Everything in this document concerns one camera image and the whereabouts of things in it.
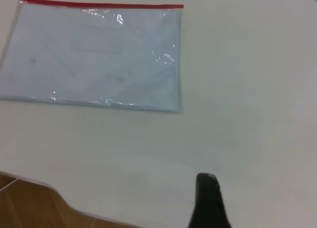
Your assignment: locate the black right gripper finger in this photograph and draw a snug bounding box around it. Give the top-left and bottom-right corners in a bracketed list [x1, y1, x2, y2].
[187, 172, 233, 228]

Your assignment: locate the clear plastic red-zip bag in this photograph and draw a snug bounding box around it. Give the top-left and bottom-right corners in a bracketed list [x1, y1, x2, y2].
[0, 0, 185, 114]

